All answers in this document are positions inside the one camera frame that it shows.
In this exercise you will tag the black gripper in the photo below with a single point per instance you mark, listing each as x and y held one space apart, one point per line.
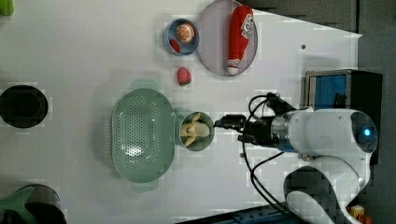
256 132

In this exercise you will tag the green mug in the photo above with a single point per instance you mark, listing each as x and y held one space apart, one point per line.
184 116

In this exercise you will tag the red toy strawberry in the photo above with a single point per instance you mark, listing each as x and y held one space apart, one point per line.
183 76

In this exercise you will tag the small blue bowl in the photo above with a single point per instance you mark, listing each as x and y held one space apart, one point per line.
170 32

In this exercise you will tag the grey round plate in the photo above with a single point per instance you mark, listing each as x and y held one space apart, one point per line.
214 26

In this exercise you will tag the green colander basket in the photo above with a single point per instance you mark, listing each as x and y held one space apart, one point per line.
143 135

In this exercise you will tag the small red toy fruit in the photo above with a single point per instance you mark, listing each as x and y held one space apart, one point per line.
174 45

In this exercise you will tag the red ketchup bottle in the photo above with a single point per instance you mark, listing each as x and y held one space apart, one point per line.
240 32

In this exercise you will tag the orange slice toy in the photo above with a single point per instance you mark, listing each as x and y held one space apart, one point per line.
185 33

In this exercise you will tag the silver toaster oven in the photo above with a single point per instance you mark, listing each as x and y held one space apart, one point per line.
358 94

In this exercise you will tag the black cylinder container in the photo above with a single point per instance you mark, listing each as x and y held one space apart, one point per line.
32 204

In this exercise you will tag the black round cup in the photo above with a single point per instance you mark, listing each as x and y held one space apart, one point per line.
23 106

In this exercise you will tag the green toy object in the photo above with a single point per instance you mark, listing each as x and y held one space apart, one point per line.
7 8

